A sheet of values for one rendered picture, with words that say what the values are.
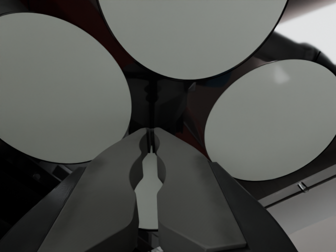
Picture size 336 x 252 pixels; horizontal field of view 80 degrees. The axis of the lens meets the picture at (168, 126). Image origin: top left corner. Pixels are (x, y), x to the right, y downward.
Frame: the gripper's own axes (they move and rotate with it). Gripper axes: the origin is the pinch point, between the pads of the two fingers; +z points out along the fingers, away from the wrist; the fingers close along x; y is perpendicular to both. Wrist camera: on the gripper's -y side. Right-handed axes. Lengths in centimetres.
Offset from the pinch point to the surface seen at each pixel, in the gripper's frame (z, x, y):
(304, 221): 9.2, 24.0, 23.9
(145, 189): 1.2, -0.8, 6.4
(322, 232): 91, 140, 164
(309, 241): 91, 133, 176
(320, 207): 9.2, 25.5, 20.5
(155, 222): 1.3, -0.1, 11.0
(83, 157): 1.3, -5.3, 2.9
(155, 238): 1.2, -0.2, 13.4
